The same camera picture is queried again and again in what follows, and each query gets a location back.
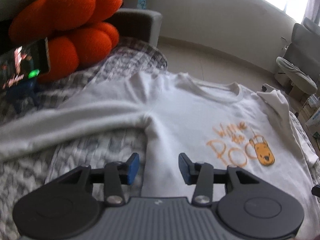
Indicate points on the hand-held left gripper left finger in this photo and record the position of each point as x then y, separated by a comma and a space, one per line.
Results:
133, 167

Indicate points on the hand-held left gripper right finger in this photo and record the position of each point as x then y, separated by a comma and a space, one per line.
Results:
182, 167

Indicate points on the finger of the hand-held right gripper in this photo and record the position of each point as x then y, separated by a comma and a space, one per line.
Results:
316, 190

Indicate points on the white printed t-shirt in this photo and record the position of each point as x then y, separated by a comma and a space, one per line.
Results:
180, 120

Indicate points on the blue white package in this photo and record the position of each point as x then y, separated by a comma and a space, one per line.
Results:
314, 123

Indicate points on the cardboard box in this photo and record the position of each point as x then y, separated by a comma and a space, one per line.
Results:
298, 92

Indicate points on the grey checked quilt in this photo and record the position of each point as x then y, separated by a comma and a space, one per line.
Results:
25, 170

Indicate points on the grey office chair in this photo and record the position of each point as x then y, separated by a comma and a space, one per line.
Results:
297, 75

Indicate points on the blue phone stand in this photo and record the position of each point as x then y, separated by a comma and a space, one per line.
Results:
23, 92

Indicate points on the grey sofa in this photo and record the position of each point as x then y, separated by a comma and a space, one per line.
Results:
137, 25

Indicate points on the smartphone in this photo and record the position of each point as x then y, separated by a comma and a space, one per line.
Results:
22, 65

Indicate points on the orange knot cushion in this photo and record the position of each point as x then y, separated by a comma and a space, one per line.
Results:
67, 17

